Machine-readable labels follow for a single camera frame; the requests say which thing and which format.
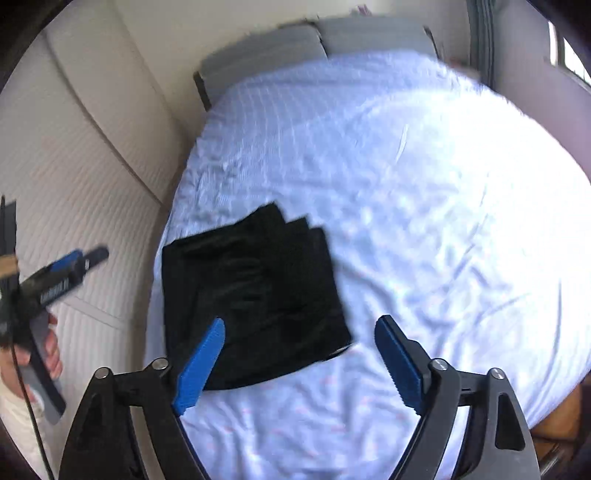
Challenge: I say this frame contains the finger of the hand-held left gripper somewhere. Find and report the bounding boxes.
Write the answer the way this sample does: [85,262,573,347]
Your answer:
[50,250,85,277]
[83,246,110,272]

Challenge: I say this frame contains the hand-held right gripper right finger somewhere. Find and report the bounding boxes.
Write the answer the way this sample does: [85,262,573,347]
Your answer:
[374,315,541,480]

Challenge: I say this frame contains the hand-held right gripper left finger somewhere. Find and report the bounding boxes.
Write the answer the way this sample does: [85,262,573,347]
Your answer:
[59,318,226,480]

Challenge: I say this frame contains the black pants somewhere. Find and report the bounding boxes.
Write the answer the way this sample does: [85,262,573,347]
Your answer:
[161,203,354,391]

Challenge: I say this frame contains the person's left forearm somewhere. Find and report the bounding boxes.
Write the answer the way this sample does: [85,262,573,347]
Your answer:
[0,369,52,480]

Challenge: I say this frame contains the person's left hand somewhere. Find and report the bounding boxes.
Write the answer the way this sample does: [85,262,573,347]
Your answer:
[0,313,64,398]

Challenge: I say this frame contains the white wardrobe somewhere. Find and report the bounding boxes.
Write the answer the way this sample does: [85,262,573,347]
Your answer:
[0,0,204,444]

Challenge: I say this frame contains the bed with blue striped sheet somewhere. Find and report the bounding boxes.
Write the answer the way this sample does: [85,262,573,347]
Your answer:
[143,50,591,480]

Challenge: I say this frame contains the grey padded headboard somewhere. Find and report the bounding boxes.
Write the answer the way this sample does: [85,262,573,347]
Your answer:
[194,16,439,110]

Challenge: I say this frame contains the grey-green curtain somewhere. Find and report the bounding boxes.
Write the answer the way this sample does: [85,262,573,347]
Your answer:
[467,0,498,90]

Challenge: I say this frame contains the window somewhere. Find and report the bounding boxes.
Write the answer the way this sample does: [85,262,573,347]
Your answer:
[547,21,591,90]

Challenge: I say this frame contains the black cable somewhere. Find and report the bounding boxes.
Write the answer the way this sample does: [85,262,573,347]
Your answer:
[7,339,57,480]

